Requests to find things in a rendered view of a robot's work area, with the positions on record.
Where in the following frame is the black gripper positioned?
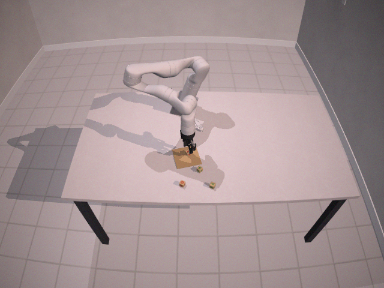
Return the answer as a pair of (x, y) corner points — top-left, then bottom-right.
(180, 131), (196, 154)

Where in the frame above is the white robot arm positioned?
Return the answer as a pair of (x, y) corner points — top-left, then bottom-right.
(123, 56), (210, 136)

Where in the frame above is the brown square mat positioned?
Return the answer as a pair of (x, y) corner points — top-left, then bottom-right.
(172, 147), (202, 169)

